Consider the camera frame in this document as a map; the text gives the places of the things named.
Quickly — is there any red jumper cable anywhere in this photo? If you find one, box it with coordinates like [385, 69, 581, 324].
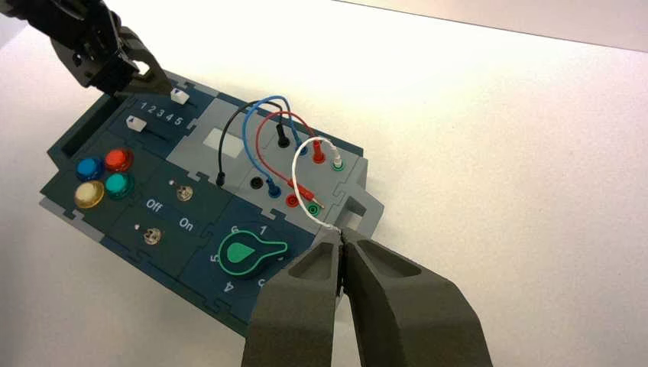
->
[254, 110, 328, 206]

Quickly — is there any black jumper cable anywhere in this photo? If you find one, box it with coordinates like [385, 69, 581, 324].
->
[216, 100, 292, 188]

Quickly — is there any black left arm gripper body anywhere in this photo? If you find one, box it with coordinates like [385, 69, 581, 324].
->
[50, 10, 141, 97]

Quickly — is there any black green rotary knob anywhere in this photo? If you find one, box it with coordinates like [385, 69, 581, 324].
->
[217, 229, 290, 280]

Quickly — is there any red push button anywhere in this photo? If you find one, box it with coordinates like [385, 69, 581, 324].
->
[104, 148, 134, 174]

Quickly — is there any dark blue control panel board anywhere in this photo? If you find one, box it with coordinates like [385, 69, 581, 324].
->
[39, 68, 386, 338]

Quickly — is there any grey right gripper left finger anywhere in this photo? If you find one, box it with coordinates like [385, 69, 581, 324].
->
[241, 229, 344, 367]

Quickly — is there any yellow push button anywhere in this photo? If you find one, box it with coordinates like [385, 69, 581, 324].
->
[73, 180, 105, 209]

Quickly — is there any blue jumper cable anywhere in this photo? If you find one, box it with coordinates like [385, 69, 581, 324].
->
[241, 95, 309, 200]

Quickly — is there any white jumper cable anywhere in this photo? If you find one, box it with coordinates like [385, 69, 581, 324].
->
[292, 136, 346, 234]

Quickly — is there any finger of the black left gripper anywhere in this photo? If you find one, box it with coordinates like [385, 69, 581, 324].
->
[118, 25, 174, 95]
[109, 72, 173, 97]

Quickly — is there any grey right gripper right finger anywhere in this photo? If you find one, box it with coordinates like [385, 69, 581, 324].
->
[342, 227, 494, 367]

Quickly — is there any metal toggle switch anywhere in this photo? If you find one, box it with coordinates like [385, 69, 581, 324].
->
[168, 180, 194, 202]
[134, 222, 163, 247]

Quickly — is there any green push button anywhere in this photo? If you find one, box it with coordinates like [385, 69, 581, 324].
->
[105, 173, 136, 200]

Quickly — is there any blue push button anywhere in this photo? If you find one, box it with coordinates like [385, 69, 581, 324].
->
[76, 156, 105, 182]

